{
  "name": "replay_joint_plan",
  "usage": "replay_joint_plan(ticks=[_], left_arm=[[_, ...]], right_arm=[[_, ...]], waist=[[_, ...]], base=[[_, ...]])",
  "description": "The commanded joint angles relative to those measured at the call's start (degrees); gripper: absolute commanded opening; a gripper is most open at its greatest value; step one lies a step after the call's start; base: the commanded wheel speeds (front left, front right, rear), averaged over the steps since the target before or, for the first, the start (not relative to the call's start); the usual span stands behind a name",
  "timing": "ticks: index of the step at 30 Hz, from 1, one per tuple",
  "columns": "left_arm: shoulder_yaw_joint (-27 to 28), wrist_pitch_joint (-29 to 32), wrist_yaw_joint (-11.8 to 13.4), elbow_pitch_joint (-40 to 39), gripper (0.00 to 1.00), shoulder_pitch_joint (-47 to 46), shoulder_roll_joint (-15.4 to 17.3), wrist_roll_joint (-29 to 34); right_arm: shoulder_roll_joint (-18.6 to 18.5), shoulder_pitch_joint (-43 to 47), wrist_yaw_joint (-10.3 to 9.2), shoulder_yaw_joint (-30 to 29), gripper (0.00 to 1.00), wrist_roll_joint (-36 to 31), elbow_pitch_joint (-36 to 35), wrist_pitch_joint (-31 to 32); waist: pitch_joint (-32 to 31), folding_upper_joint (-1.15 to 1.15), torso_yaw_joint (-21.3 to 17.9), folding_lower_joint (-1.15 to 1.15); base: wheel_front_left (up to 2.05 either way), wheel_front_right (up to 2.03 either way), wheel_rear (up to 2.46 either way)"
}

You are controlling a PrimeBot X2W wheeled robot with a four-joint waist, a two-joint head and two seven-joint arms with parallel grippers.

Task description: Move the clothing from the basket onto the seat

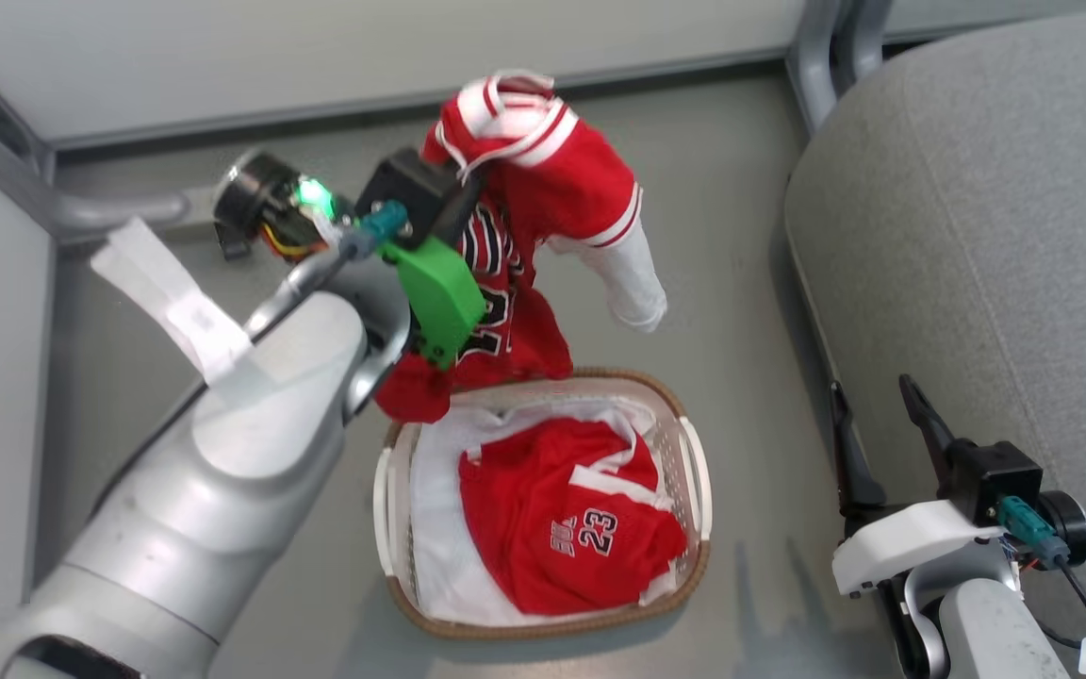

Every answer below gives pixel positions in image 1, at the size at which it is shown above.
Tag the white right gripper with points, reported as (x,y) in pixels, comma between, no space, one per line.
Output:
(901,547)

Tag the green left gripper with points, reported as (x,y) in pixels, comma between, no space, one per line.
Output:
(437,297)

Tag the red white-sleeved jersey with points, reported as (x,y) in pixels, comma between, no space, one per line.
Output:
(562,179)

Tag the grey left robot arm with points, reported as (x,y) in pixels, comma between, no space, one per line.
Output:
(222,490)

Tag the white wicker-rimmed laundry basket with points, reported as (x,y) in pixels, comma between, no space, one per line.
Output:
(392,509)

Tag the grey fabric sofa seat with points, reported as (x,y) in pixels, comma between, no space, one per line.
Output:
(995,236)

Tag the white garment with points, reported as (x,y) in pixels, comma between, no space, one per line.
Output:
(435,528)

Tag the red number 23 jersey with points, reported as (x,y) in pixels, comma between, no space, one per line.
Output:
(552,509)

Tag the white paper tape label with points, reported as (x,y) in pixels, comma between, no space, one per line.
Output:
(194,321)

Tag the teal left camera connector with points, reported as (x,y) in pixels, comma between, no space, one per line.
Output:
(375,226)

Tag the teal camera connector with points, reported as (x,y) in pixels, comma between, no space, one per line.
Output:
(1028,528)
(375,226)

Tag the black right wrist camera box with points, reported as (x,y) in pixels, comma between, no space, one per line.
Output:
(991,481)

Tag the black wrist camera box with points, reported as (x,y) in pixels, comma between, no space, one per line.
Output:
(991,481)
(411,189)

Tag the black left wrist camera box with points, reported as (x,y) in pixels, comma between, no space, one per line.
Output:
(411,189)

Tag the teal right camera connector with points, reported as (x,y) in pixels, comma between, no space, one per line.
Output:
(1028,528)

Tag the grey metal frame tube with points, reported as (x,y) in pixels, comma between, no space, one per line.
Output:
(816,66)
(34,198)

